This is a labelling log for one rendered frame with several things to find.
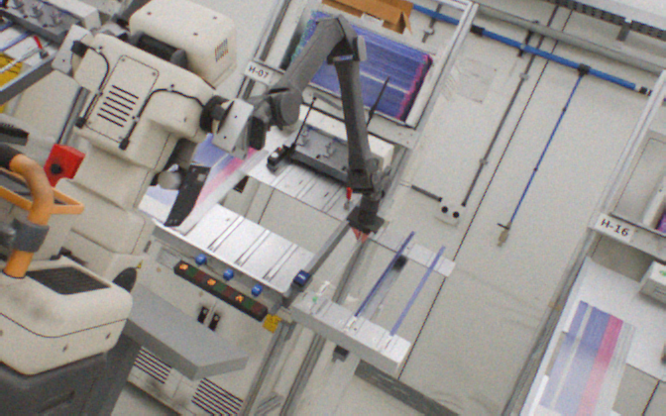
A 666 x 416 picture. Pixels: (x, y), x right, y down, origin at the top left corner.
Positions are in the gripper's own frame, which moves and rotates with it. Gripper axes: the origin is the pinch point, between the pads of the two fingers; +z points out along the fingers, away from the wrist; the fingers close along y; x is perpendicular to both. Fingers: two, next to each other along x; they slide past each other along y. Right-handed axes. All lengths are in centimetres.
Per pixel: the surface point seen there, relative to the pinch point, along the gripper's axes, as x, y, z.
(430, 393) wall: -90, -34, 188
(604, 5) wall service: -221, -29, -2
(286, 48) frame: -64, 68, -10
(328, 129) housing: -48, 38, 5
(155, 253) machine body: 6, 77, 52
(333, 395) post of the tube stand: 28, -12, 40
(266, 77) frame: -58, 72, 2
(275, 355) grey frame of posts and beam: 31.2, 8.8, 31.5
